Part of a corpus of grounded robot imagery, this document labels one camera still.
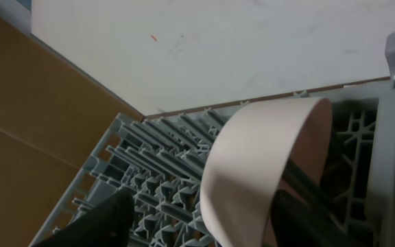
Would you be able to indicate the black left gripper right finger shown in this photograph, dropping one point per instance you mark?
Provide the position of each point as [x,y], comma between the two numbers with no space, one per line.
[310,222]

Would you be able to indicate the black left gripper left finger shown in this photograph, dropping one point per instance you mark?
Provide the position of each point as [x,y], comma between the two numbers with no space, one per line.
[107,225]

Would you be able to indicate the pink bowl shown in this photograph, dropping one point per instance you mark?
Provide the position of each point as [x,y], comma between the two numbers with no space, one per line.
[245,166]

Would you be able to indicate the grey plastic dishwasher rack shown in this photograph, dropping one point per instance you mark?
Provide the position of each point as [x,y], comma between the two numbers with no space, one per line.
[161,161]

